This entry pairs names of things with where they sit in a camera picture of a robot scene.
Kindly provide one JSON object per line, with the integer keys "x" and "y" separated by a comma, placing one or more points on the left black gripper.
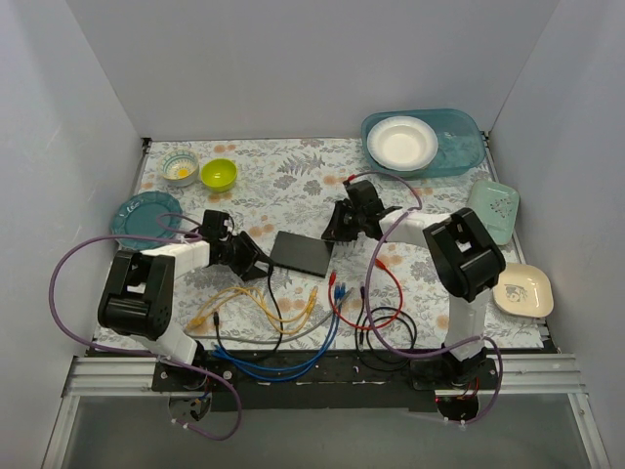
{"x": 245, "y": 254}

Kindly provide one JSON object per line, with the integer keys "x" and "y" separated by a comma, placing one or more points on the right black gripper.
{"x": 343, "y": 221}

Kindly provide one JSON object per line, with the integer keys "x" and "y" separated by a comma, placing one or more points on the black network switch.
{"x": 302, "y": 254}

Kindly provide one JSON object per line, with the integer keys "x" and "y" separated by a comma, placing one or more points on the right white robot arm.
{"x": 468, "y": 265}

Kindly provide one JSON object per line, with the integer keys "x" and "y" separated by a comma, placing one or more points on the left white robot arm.
{"x": 138, "y": 297}

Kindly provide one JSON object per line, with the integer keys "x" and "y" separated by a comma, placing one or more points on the floral table mat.
{"x": 291, "y": 186}

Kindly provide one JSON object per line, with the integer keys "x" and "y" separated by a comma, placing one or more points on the lime green bowl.
{"x": 219, "y": 175}

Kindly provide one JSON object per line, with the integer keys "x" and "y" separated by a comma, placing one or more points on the teal plastic tub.
{"x": 460, "y": 143}

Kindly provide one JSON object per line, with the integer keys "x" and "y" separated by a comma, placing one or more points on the patterned small bowl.
{"x": 179, "y": 168}

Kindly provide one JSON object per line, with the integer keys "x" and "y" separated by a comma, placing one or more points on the teal round plate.
{"x": 138, "y": 216}

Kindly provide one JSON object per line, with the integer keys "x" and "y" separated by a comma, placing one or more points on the mint green square plate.
{"x": 497, "y": 207}

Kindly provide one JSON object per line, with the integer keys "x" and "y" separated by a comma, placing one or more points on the cream square dish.
{"x": 524, "y": 291}

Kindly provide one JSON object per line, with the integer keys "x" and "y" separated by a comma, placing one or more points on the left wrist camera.
{"x": 215, "y": 226}

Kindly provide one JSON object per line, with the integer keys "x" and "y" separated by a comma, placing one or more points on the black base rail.
{"x": 341, "y": 380}

